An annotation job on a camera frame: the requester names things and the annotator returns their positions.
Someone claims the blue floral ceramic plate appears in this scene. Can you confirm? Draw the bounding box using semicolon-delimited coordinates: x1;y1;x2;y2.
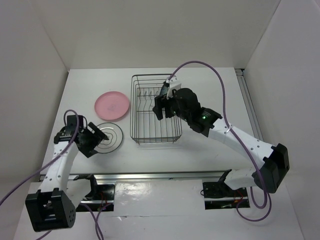
159;82;170;98

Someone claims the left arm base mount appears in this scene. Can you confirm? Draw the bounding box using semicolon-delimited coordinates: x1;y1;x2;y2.
74;174;116;212

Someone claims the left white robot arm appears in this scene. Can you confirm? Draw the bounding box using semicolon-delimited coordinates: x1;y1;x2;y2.
25;114;108;232

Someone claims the aluminium front rail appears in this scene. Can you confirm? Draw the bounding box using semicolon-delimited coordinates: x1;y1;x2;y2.
38;170;247;183

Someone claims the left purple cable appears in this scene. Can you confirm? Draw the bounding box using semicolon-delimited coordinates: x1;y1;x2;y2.
0;109;115;240

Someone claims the white plate with dark rim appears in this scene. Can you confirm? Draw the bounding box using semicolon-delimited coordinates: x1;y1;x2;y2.
95;122;124;154

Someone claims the aluminium side rail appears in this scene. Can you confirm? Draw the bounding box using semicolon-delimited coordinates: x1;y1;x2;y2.
234;68;264;141

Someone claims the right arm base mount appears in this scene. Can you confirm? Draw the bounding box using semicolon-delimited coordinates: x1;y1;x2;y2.
200;182;250;210

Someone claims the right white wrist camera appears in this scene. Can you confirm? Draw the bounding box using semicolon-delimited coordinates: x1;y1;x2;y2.
163;75;182;99

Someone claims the metal wire dish rack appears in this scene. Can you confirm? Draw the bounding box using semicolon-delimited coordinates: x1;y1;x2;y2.
130;73;183;145

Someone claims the pink plastic plate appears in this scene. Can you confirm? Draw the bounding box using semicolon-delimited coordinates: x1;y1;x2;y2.
94;91;130;121

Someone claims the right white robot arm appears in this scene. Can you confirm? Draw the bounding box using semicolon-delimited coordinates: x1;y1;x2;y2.
152;88;290;196

